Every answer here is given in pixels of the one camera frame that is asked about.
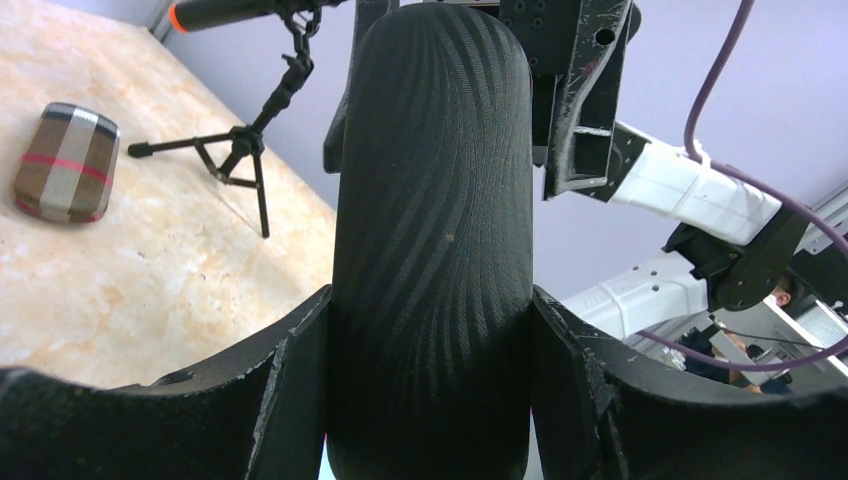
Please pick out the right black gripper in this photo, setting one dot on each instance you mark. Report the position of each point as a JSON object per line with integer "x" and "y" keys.
{"x": 458, "y": 102}

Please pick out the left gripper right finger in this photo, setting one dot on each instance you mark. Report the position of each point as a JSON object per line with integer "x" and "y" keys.
{"x": 605, "y": 411}

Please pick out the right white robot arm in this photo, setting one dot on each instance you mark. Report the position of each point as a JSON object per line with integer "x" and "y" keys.
{"x": 756, "y": 230}

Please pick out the black textured glasses case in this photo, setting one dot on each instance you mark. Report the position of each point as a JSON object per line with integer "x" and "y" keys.
{"x": 428, "y": 342}

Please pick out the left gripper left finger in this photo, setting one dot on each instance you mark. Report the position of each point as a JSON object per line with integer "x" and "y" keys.
{"x": 255, "y": 410}

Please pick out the plaid glasses case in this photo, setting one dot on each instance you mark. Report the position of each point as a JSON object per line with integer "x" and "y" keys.
{"x": 66, "y": 173}

